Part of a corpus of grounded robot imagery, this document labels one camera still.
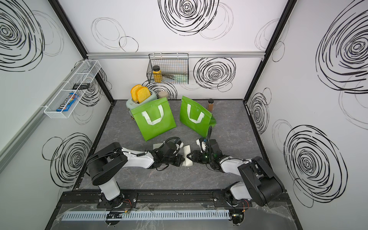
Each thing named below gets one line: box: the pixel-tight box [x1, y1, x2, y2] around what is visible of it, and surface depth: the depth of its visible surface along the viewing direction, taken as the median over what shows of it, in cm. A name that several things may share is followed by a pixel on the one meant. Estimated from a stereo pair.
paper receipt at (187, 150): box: [182, 144, 194, 167], surface depth 88 cm
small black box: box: [72, 82, 91, 90], surface depth 80 cm
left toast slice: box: [130, 84, 143, 103], surface depth 98 cm
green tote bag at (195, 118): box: [179, 95, 217, 138], surface depth 93 cm
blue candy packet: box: [56, 92, 80, 112], surface depth 72 cm
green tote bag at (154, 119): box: [130, 97, 177, 142], surface depth 92 cm
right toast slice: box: [137, 86, 152, 104], surface depth 100 cm
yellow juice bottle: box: [152, 65, 162, 83], surface depth 87 cm
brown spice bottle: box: [207, 98, 215, 113], surface depth 110 cm
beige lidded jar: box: [158, 90, 169, 100], surface depth 121 cm
